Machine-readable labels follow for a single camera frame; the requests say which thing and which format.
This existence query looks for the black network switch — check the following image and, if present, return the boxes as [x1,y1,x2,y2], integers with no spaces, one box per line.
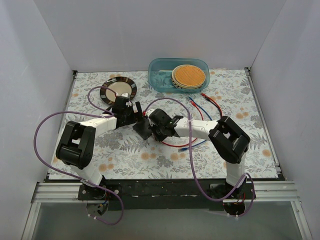
[132,118,153,140]

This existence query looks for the blue ethernet cable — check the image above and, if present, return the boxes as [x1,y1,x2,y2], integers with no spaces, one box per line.
[177,96,213,153]

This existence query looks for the red ethernet cable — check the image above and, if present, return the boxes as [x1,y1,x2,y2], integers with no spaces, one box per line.
[159,92,224,148]

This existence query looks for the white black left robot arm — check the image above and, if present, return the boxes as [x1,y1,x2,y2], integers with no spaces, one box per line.
[55,95,143,200]

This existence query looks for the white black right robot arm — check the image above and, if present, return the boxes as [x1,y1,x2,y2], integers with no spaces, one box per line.
[145,108,250,202]

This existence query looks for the dark rimmed beige plate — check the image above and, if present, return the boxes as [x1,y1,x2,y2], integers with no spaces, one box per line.
[99,76,137,105]

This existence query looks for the floral patterned table mat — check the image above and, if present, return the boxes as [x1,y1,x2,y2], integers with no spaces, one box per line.
[65,69,278,179]

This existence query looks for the teal transparent plastic container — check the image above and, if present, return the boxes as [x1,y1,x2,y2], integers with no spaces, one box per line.
[147,58,210,94]

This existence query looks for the striped bowl in container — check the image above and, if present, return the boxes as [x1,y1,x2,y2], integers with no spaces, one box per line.
[171,67,210,90]

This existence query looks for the orange woven round coaster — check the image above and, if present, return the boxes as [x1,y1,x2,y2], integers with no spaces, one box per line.
[174,64,206,86]

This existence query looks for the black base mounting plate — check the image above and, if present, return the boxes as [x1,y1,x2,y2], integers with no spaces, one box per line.
[43,173,286,212]

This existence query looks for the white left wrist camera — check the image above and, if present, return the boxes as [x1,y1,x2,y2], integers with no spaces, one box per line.
[121,92,133,106]

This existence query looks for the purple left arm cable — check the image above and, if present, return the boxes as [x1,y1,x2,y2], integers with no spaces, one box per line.
[34,86,125,225]

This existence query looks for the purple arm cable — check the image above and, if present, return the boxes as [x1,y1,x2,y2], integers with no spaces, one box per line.
[34,86,125,225]
[144,97,257,219]

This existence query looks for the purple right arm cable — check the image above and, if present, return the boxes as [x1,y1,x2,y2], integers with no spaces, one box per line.
[144,97,257,219]

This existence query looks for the aluminium frame rail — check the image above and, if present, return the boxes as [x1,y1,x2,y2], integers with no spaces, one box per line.
[31,181,300,203]

